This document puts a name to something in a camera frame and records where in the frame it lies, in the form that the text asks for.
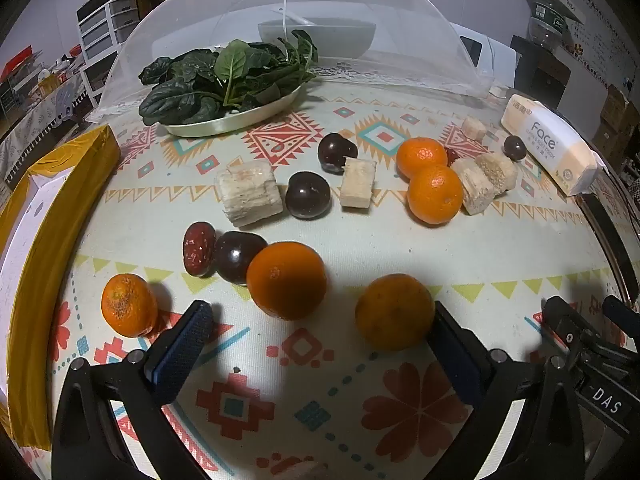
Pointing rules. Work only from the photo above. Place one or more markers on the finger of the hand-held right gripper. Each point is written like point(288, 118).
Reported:
point(567, 325)
point(622, 315)

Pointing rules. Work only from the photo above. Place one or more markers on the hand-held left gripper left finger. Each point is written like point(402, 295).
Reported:
point(181, 355)

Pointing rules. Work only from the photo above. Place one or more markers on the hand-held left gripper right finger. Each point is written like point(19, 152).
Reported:
point(450, 355)

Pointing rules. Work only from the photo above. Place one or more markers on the speckled orange mandarin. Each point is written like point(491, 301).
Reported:
point(129, 305)

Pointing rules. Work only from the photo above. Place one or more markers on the large peeled sugarcane piece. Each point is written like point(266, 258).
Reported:
point(251, 192)

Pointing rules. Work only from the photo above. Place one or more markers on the yellow-rimmed white box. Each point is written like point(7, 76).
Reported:
point(65, 210)

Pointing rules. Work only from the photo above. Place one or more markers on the red date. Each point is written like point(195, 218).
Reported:
point(199, 249)
point(452, 156)

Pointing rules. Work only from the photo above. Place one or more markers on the patterned tablecloth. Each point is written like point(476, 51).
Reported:
point(350, 245)

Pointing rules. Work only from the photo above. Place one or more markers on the small dark purple plum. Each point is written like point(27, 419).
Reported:
point(514, 147)

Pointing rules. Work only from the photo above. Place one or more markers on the pale orange tissue pack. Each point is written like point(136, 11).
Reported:
point(545, 140)

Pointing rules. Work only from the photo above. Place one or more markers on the cardboard boxes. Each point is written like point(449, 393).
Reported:
point(617, 115)

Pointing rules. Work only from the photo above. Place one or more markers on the pale green plate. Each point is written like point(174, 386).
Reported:
point(215, 127)

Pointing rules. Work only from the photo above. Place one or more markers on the dark cabinet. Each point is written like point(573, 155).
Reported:
point(540, 75)

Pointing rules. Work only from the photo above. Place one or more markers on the side table with printed cloth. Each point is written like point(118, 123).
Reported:
point(35, 120)

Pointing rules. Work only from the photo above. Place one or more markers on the bunch of spinach leaves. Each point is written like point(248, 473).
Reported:
point(200, 75)

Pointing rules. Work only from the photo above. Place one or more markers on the clear plastic bottle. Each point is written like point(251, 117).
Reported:
point(547, 20)

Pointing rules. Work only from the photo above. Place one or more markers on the white mesh food cover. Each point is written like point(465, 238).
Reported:
point(200, 25)

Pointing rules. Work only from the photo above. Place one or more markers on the white plastic drawer unit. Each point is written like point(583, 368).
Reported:
point(100, 25)

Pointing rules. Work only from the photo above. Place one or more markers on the grey bowl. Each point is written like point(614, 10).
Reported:
point(325, 35)

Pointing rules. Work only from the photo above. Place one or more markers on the wall whiteboard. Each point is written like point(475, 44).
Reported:
point(605, 25)

